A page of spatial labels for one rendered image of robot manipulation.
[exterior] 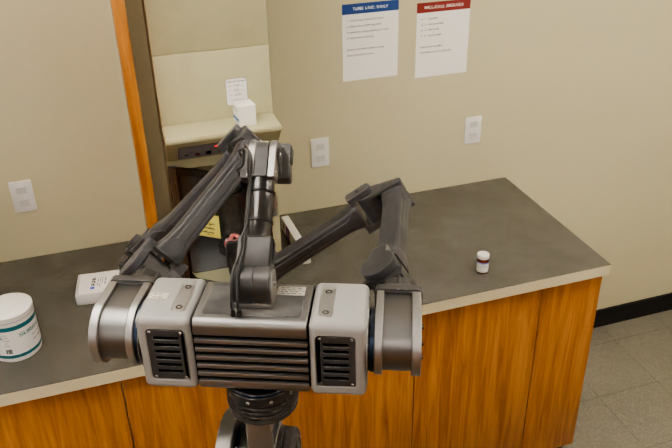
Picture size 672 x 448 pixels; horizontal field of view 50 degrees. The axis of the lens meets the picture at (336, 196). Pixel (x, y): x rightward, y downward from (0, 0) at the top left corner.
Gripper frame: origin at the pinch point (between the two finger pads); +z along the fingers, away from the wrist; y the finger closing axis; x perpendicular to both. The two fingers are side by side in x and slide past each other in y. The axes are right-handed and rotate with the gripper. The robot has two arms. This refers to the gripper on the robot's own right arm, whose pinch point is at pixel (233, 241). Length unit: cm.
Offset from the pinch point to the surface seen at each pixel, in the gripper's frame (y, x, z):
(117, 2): 68, 21, 8
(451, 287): -26, -66, -7
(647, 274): -96, -207, 61
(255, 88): 38.6, -12.5, 17.1
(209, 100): 36.7, 0.8, 16.9
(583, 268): -26, -111, -11
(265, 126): 30.9, -12.7, 6.7
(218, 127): 30.9, -0.2, 10.5
